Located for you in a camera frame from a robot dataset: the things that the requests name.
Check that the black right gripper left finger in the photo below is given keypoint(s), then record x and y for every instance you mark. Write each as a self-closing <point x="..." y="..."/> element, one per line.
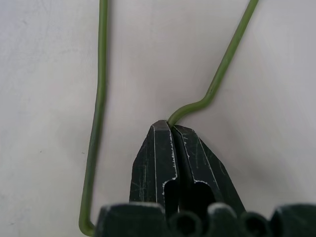
<point x="145" y="168"/>

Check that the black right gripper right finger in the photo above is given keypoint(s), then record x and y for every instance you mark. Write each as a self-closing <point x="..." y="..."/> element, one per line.
<point x="205" y="168"/>

